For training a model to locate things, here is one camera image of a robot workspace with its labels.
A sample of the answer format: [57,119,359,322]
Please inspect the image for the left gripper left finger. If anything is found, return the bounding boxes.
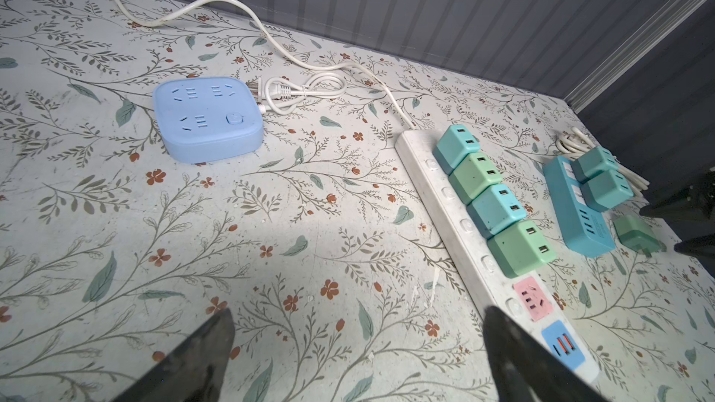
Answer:
[115,309,235,401]

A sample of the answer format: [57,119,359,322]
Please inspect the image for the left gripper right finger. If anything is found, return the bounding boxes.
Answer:
[483,306,604,401]

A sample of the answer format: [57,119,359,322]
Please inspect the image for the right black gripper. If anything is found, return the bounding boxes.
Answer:
[640,170,714,277]

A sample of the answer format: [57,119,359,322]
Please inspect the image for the teal charger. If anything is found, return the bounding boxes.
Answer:
[467,184,527,239]
[581,170,634,212]
[572,146,619,184]
[614,215,666,257]
[432,125,480,175]

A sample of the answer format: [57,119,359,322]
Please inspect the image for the white multicolour power strip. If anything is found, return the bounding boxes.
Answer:
[396,130,600,385]

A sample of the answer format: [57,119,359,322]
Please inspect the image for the teal usb power strip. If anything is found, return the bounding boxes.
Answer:
[543,156,616,258]

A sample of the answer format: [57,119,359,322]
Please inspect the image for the green charger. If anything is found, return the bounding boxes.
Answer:
[448,153,503,205]
[487,220,557,278]

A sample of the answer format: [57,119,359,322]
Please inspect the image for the blue square socket cube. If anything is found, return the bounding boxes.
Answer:
[152,77,264,164]

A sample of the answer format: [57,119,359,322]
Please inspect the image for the floral table mat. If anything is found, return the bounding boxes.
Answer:
[1,0,714,401]

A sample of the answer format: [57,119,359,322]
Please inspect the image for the white bundled cable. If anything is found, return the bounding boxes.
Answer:
[555,127,652,197]

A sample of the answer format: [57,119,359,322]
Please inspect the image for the white blue cube cord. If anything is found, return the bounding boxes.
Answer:
[247,71,348,117]

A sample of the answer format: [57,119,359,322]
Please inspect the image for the white power strip cord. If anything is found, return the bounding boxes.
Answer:
[103,0,418,130]

